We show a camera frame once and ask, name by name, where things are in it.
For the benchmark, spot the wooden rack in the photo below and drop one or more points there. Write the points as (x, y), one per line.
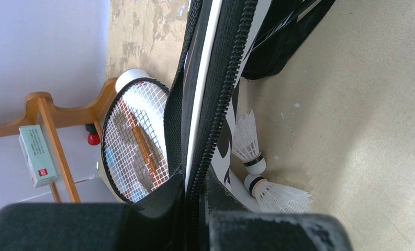
(40, 105)

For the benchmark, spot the white shuttlecock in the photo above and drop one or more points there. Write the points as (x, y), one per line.
(277, 198)
(245, 144)

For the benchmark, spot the left white shuttlecock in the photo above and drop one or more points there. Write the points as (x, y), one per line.
(277, 198)

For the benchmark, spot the white shuttlecock tube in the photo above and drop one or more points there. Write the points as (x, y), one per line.
(147, 97)

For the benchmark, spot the black racket near rack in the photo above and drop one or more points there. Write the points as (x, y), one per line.
(135, 146)

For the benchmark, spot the black CROSSWAY racket bag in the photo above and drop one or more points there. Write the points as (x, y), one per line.
(285, 27)

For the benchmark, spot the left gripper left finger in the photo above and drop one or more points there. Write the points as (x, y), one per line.
(149, 224)

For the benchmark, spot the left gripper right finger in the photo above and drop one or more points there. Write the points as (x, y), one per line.
(225, 224)

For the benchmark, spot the light blue blister pack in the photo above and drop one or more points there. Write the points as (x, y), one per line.
(123, 179)

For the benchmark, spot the black SPORT racket bag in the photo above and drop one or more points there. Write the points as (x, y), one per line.
(217, 41)

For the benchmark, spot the small teal white box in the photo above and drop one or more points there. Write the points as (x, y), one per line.
(37, 156)

